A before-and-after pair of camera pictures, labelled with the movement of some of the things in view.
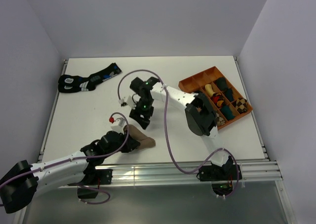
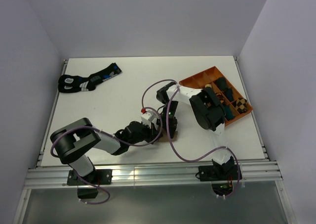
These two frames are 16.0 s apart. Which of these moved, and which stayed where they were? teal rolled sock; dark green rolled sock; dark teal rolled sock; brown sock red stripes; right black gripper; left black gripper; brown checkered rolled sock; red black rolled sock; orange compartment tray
Moved: left black gripper; brown sock red stripes; right black gripper
Stayed: teal rolled sock; orange compartment tray; red black rolled sock; brown checkered rolled sock; dark green rolled sock; dark teal rolled sock
